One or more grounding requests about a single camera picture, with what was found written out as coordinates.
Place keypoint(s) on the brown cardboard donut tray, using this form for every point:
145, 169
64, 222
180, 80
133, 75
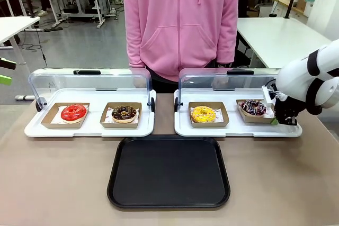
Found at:
47, 122
209, 125
106, 125
254, 119

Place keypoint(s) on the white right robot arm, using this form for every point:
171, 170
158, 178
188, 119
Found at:
296, 77

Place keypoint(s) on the black power strip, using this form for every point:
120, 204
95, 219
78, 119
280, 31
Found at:
53, 29

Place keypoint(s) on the white display tray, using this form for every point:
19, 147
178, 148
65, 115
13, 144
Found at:
233, 130
92, 132

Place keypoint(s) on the black serving tray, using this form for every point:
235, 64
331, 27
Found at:
169, 173

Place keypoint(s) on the person's right hand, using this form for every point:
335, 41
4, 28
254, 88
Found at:
140, 82

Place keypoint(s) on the clear plastic display lid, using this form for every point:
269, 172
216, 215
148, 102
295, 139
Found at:
66, 81
201, 80

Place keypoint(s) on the black lid hinge knob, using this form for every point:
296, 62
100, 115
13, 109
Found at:
41, 105
152, 104
178, 103

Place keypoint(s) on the person's left hand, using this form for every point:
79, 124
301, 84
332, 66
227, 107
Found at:
219, 82

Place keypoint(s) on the red glazed donut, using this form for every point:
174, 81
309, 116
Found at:
66, 115

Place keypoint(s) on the yellow donut with sprinkles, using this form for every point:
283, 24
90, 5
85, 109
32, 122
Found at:
197, 116

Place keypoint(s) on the chocolate glazed donut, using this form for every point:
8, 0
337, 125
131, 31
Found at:
117, 116

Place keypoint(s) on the chocolate donut rainbow sprinkles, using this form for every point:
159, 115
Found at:
249, 109

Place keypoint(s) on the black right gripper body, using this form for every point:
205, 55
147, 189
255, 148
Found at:
286, 112

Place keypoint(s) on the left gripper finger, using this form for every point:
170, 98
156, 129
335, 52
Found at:
5, 80
8, 63

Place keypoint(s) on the large white table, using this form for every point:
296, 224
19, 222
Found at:
278, 38

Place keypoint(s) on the person in pink hoodie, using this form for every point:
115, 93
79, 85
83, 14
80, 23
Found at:
180, 25

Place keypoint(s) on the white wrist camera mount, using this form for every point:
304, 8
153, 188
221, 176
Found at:
267, 96

